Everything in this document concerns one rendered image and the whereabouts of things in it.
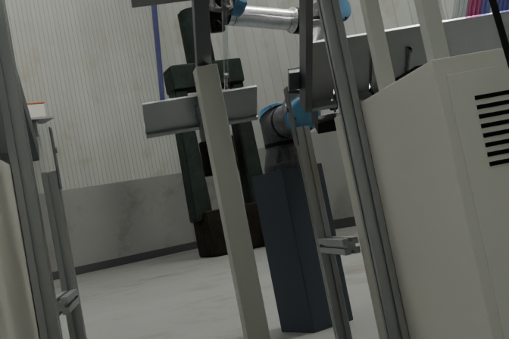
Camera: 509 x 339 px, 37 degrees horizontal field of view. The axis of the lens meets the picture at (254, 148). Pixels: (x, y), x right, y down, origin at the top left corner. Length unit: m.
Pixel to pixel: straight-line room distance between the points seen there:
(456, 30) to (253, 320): 1.00
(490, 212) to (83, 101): 11.20
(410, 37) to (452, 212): 0.97
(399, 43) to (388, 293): 0.82
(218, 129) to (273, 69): 8.54
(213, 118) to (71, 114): 10.18
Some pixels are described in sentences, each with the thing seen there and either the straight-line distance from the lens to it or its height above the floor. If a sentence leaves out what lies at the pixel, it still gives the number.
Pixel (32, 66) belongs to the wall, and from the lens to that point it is 12.12.
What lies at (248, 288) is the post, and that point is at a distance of 2.00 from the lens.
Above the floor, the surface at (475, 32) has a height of 0.81.
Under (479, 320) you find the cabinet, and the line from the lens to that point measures 1.33.
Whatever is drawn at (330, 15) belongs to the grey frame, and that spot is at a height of 0.82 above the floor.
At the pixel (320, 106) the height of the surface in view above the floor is 0.69.
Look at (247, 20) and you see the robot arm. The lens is 2.67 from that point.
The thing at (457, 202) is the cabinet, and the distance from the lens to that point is 1.29.
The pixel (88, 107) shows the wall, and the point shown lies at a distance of 12.29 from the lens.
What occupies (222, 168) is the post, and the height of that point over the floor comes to 0.56.
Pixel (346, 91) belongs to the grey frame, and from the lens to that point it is 1.66.
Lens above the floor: 0.43
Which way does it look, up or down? 5 degrees up
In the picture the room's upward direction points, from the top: 11 degrees counter-clockwise
